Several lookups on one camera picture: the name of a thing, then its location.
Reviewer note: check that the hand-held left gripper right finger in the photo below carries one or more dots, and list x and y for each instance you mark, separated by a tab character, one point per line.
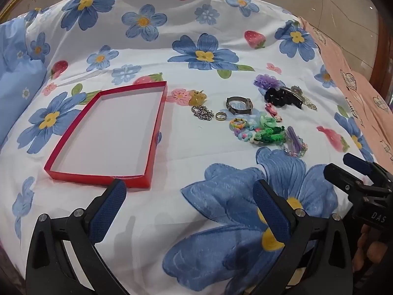
270	209

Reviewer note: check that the rhinestone claw hair clip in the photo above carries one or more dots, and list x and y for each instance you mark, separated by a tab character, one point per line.
296	98

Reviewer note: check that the purple ruffled scrunchie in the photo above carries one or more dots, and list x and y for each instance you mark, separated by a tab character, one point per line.
267	81

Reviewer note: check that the purple hair clip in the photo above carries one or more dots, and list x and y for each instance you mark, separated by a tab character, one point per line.
293	136

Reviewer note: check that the black scrunchie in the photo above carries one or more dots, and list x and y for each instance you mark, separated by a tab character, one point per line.
271	96

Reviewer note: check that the pink hair clip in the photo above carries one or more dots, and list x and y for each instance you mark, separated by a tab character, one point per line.
273	112

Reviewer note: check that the person's right hand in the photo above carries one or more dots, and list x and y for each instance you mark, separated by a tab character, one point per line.
376	250

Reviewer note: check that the pink printed cloth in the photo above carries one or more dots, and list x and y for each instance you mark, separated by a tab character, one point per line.
353	92

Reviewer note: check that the brown wooden furniture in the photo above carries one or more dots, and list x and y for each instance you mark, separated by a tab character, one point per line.
383	67

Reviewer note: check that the light blue pillow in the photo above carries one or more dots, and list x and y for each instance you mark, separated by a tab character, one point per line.
15	83

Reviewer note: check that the white floral bedsheet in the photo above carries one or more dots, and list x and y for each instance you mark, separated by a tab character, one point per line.
184	21

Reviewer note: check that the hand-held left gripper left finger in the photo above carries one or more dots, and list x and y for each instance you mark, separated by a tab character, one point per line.
110	202

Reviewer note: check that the red shallow box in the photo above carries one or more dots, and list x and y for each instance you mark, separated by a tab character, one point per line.
107	129

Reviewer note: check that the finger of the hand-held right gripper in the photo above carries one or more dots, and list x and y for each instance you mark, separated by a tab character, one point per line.
340	178
356	163

